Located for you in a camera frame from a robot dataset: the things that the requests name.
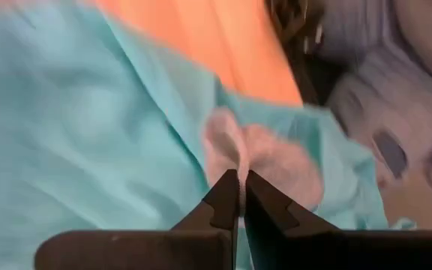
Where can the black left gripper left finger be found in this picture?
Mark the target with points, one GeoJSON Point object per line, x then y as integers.
{"type": "Point", "coordinates": [186, 251]}

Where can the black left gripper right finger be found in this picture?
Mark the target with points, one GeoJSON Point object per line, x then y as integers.
{"type": "Point", "coordinates": [313, 251]}

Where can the light pink sock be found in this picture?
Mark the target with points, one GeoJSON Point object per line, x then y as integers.
{"type": "Point", "coordinates": [276, 161]}

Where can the teal garment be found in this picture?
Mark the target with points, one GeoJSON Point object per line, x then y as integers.
{"type": "Point", "coordinates": [69, 131]}

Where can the black briefs white-lettered waistband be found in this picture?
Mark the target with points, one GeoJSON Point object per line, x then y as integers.
{"type": "Point", "coordinates": [294, 71]}

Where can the white plastic bin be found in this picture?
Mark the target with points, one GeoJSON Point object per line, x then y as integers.
{"type": "Point", "coordinates": [418, 195]}

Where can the orange garment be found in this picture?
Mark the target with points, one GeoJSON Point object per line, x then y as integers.
{"type": "Point", "coordinates": [208, 45]}

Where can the grey garment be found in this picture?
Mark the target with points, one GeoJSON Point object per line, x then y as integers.
{"type": "Point", "coordinates": [373, 37]}

